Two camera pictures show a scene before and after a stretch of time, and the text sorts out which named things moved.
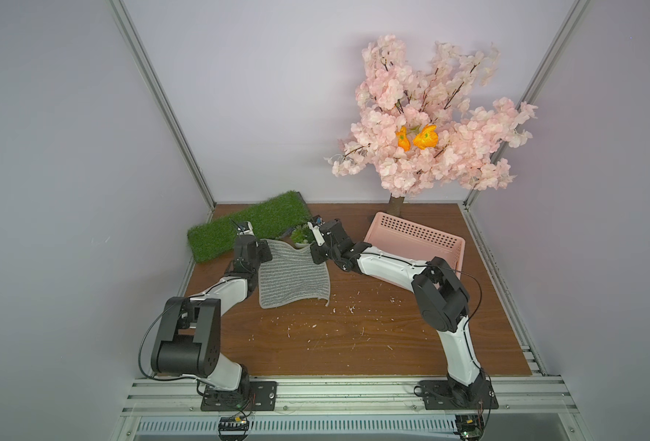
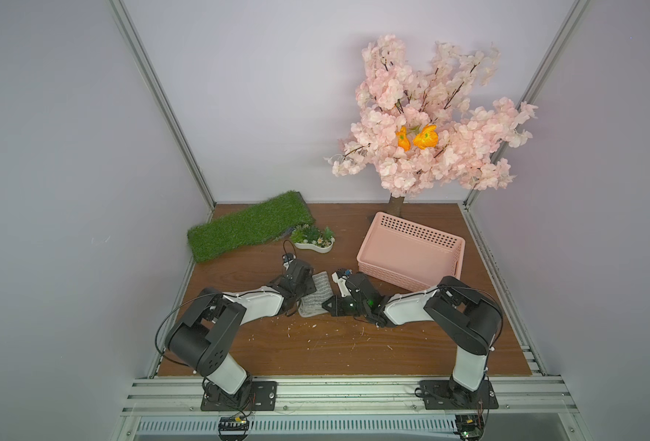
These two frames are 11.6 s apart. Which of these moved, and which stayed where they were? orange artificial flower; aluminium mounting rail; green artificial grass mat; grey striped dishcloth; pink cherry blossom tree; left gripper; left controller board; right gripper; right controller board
Moved: left gripper; grey striped dishcloth; right gripper
Stayed: aluminium mounting rail; orange artificial flower; right controller board; pink cherry blossom tree; green artificial grass mat; left controller board
